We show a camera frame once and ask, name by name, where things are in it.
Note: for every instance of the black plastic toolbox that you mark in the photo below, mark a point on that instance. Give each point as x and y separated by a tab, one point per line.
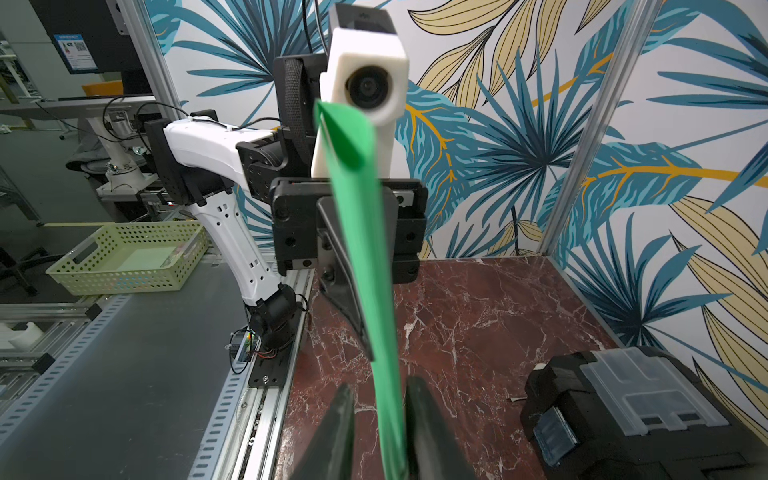
635	413

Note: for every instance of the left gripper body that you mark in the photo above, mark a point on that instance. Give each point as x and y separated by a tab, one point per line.
296	223

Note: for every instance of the small circuit board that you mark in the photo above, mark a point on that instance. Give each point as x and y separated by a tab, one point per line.
242	345

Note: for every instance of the green plastic basket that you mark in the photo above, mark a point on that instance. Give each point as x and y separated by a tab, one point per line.
130	258

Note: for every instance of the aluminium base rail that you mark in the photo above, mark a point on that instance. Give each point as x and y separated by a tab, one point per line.
242	437

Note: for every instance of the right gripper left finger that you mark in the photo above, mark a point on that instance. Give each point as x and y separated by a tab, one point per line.
329	454

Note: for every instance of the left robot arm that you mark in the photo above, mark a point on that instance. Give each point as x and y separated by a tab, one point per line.
223	176

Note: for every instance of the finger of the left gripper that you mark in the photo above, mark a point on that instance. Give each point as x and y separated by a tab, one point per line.
337	282

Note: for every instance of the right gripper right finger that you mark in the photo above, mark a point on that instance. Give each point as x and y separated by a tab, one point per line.
432	449

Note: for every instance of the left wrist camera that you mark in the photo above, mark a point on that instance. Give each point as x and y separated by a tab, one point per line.
367	69

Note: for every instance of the left aluminium frame post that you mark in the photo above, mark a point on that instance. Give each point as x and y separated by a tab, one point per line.
629	47

